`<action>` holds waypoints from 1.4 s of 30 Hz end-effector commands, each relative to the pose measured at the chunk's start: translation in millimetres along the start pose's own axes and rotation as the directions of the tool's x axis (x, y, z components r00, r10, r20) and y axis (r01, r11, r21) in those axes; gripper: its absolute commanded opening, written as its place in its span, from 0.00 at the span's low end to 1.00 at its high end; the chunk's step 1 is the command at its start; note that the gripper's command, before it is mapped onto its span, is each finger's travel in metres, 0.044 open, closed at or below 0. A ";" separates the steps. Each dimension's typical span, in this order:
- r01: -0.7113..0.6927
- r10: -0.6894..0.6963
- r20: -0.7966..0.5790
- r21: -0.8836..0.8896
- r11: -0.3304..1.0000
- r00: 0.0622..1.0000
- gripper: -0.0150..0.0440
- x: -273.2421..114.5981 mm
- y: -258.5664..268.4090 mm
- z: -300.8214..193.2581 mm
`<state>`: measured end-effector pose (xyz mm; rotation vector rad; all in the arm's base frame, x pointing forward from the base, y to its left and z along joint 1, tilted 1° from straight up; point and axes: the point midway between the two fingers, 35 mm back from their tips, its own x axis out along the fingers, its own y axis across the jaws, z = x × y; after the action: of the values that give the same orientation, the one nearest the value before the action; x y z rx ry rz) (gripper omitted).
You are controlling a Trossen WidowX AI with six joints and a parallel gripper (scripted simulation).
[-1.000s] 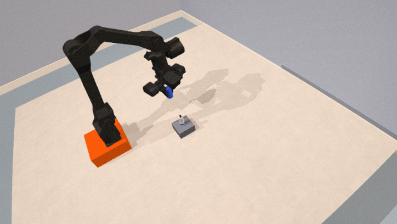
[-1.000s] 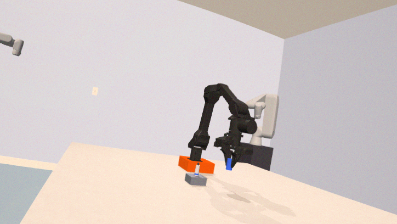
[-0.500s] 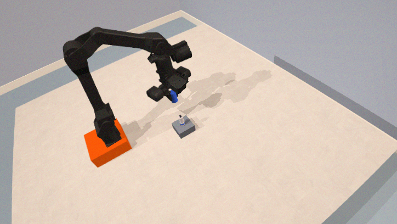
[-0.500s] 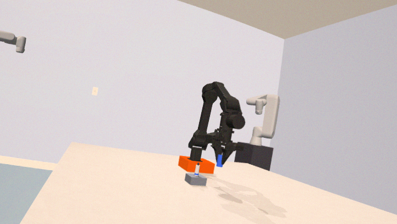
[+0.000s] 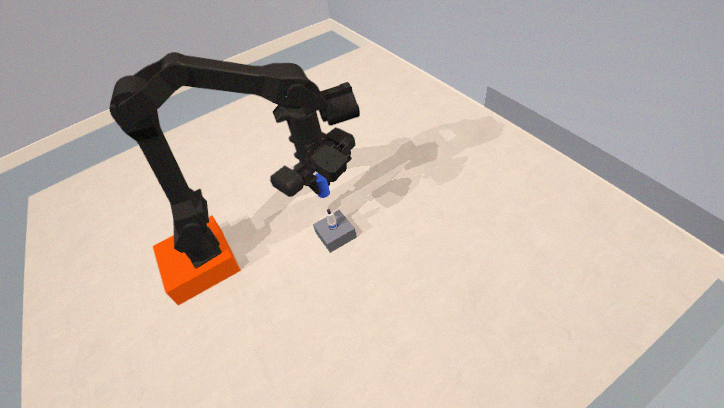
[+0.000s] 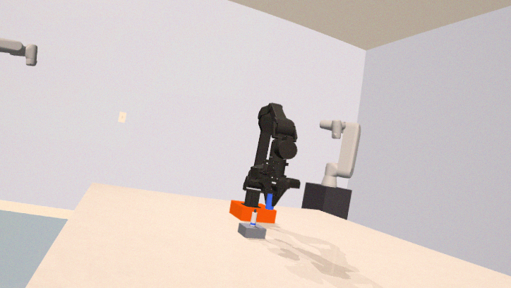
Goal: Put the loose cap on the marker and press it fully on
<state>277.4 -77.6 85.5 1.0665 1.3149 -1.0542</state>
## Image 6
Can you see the blue marker cap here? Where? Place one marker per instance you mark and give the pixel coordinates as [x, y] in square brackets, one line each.
[269, 202]

